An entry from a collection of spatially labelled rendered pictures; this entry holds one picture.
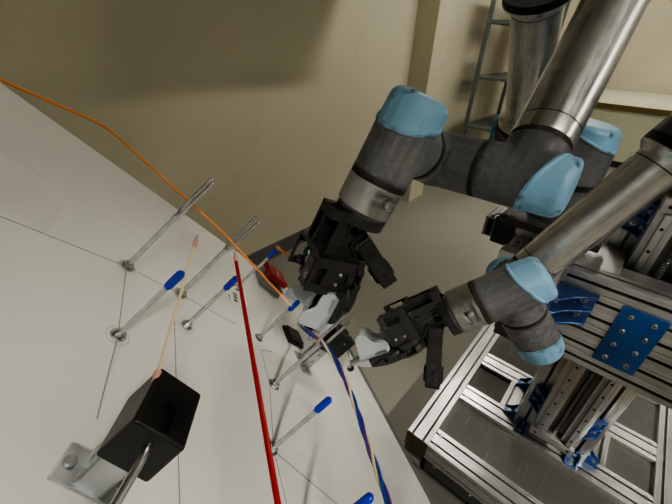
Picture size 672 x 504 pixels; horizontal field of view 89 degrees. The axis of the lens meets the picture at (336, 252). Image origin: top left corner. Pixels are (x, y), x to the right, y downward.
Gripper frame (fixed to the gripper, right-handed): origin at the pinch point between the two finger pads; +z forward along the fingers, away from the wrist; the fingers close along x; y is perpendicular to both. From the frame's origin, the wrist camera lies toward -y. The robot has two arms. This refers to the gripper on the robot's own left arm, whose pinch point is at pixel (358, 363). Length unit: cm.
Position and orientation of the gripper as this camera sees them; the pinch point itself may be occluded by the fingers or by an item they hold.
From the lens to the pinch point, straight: 68.3
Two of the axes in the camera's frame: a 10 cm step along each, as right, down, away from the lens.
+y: -4.8, -8.8, 0.0
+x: -3.0, 1.7, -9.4
